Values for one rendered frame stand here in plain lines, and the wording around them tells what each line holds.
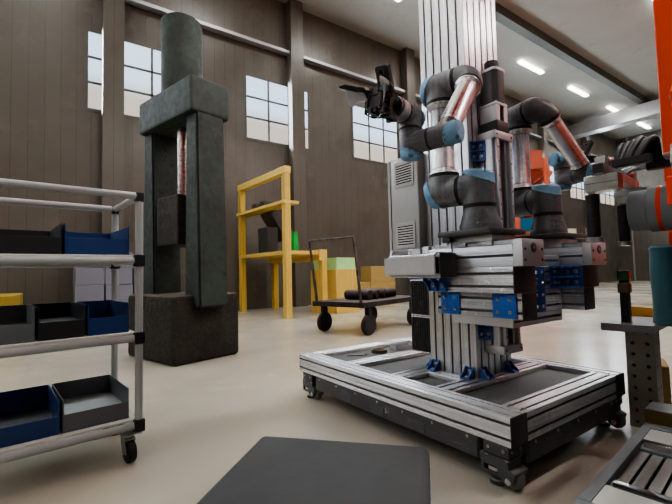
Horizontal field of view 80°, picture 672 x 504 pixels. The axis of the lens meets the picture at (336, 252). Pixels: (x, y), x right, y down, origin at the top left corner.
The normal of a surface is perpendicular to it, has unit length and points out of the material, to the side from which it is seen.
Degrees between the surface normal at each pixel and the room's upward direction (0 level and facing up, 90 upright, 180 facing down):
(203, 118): 89
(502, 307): 90
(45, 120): 90
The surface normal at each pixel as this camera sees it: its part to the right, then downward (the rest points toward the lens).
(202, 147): 0.77, -0.07
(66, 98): 0.57, -0.06
